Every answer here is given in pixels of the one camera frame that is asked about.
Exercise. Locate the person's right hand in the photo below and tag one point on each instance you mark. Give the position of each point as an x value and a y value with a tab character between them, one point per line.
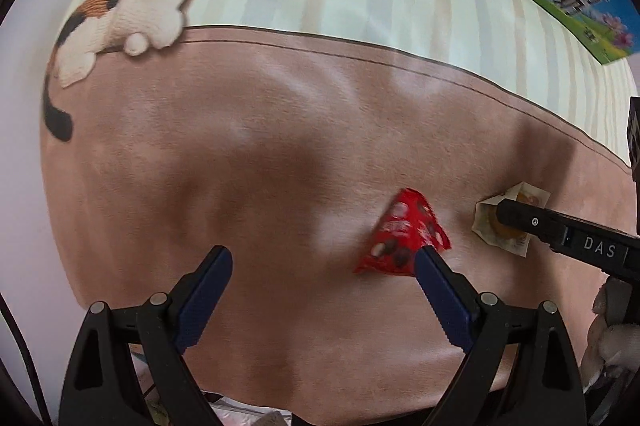
617	343

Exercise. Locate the red snack packet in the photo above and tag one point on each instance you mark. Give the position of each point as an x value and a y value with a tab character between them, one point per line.
400	231

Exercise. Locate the printed cat blanket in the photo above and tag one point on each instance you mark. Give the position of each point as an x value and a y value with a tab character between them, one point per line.
250	131

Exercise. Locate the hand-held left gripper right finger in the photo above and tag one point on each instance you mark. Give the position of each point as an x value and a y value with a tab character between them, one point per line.
440	288

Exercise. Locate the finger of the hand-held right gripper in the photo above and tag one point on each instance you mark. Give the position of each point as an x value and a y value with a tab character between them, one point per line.
590	246

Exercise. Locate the small cream pastry packet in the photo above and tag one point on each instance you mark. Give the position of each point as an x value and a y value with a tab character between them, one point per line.
487	226

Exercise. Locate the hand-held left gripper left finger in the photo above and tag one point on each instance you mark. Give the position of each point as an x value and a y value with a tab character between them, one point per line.
210	291

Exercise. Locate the clear plastic packet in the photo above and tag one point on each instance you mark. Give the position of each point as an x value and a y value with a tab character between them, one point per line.
250	416

